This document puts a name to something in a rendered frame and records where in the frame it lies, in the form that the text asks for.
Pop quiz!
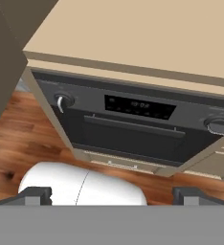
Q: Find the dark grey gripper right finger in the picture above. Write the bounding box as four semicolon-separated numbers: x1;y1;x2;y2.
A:
171;187;224;206

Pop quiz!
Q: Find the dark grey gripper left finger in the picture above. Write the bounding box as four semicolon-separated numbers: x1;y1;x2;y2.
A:
0;186;54;206

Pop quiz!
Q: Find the beige base cabinet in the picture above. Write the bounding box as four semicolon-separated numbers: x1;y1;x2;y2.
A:
182;129;224;182

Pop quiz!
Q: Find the white rounded object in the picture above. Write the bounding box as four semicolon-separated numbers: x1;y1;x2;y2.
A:
17;161;148;206

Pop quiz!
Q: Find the beige drawer front under oven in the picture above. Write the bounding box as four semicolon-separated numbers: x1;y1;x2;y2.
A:
81;149;184;177

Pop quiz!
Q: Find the black oven door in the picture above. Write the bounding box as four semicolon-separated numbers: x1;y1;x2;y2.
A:
51;104;224;167

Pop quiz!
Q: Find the black oven knob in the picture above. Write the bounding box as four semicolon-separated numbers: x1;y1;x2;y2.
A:
54;92;76;115
203;115;224;136

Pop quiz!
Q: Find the black built-in oven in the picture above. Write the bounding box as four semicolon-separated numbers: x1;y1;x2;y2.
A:
31;68;224;168

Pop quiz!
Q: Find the dark brown tall cabinet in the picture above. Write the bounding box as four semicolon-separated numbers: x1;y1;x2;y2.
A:
0;0;59;139

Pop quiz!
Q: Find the silver drawer handle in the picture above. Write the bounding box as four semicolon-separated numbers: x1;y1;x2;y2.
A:
106;160;139;170

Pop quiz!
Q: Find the black oven door handle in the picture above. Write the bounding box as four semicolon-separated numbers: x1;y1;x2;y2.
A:
82;114;187;139

